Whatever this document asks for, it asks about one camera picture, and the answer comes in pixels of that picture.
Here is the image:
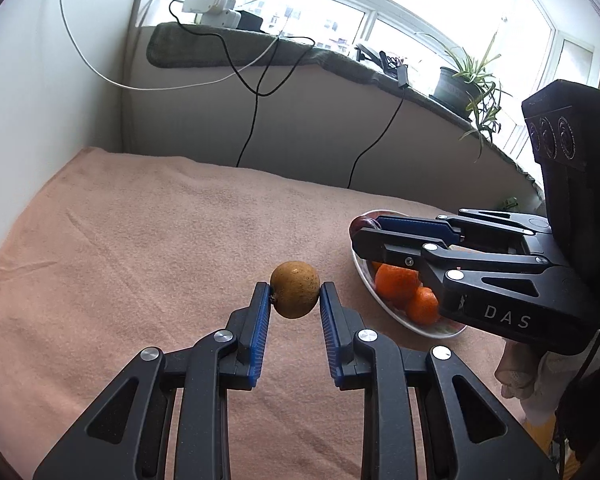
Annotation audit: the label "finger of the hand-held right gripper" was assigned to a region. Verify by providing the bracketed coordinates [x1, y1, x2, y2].
[378, 208, 552, 247]
[351, 227, 567, 313]

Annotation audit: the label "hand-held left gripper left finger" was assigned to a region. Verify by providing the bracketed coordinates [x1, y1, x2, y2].
[32, 281, 273, 480]

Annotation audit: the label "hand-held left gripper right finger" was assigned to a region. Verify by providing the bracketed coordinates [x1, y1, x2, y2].
[319, 282, 561, 480]

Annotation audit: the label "dark chestnut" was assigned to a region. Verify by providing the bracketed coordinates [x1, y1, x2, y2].
[350, 215, 381, 238]

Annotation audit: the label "small orange kumquat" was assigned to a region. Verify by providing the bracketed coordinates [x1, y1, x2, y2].
[406, 285, 441, 324]
[371, 260, 422, 307]

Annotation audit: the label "brown longan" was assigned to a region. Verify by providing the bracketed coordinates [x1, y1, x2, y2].
[270, 260, 322, 319]

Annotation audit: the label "floral ceramic plate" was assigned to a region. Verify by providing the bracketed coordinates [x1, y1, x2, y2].
[350, 209, 468, 338]

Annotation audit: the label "person's right forearm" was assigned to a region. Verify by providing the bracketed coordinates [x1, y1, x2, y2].
[555, 330, 600, 466]

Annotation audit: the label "person's right hand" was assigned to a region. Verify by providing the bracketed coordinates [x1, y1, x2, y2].
[495, 337, 591, 426]

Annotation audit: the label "peach towel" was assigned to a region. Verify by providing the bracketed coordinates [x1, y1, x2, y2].
[0, 146, 546, 480]

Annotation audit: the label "potted spider plant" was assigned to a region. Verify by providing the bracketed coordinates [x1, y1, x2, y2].
[420, 32, 513, 161]

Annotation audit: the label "black clip device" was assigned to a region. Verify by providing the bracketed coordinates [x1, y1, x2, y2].
[355, 44, 411, 86]

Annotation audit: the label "white framed window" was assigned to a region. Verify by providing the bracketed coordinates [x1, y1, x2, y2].
[130, 0, 600, 171]

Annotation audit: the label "grey windowsill cloth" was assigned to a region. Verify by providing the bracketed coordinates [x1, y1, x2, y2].
[147, 21, 548, 201]

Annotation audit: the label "white power adapters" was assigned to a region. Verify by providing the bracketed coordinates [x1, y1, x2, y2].
[182, 0, 242, 28]

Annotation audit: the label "black device cable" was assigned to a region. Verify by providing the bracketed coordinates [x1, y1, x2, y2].
[349, 80, 408, 187]

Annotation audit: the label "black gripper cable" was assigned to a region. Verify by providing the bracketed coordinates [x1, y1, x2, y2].
[577, 329, 600, 386]

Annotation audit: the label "black adapter cable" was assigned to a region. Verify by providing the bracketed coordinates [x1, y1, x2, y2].
[169, 0, 315, 168]

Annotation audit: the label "white cable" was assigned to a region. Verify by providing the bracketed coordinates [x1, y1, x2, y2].
[57, 0, 281, 92]

